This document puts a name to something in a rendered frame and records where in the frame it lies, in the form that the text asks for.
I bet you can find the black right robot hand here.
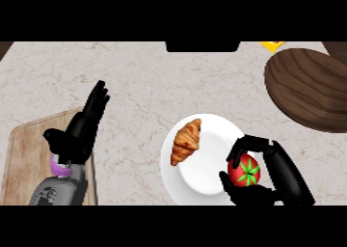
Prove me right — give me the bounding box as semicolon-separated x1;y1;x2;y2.
217;134;318;206

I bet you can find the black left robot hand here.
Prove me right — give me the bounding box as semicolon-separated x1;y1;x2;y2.
42;79;113;166

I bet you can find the red tomato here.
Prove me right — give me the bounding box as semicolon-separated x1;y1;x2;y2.
226;153;262;188

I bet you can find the white plate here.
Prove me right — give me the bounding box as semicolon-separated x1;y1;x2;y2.
160;113;251;206

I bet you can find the brown wooden bowl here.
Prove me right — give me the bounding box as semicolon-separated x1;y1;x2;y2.
263;47;347;134

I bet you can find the purple object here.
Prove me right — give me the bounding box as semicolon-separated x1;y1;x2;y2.
50;153;73;178

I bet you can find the pale wooden cutting board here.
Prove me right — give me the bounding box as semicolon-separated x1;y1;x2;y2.
0;106;99;206

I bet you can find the brown croissant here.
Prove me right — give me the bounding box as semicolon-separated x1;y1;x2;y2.
170;118;204;167

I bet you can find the yellow object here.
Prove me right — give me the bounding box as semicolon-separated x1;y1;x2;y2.
259;41;288;54

